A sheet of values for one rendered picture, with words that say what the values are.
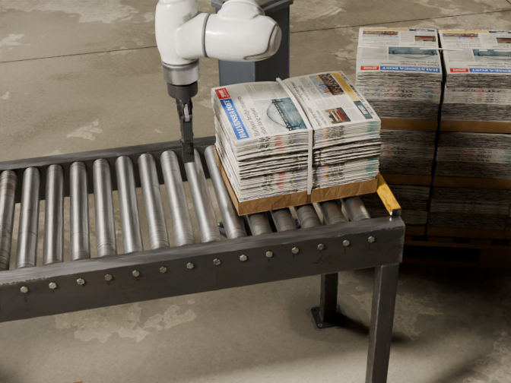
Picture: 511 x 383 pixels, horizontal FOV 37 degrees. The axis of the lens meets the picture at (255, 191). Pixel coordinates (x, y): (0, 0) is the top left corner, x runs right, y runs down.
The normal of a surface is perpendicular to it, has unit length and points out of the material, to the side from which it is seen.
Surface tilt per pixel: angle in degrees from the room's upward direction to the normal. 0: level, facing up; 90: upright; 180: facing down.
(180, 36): 87
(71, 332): 0
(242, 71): 90
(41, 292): 90
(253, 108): 3
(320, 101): 1
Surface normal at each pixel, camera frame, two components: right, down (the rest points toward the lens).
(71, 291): 0.19, 0.56
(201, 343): -0.02, -0.82
